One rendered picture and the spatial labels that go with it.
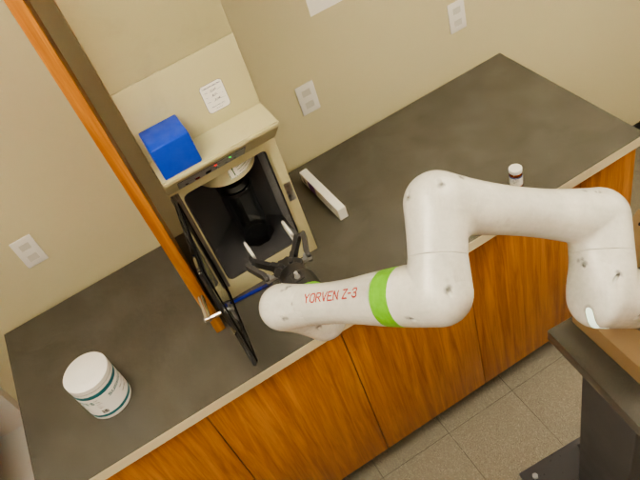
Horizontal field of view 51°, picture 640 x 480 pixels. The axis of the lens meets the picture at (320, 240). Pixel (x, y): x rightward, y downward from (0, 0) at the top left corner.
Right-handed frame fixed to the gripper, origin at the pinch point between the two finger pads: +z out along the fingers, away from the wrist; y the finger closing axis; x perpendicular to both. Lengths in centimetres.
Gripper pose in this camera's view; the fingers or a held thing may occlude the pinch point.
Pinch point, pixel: (267, 238)
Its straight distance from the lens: 184.5
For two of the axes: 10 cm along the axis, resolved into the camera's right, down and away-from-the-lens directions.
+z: -4.5, -5.5, 7.0
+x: 2.6, 6.7, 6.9
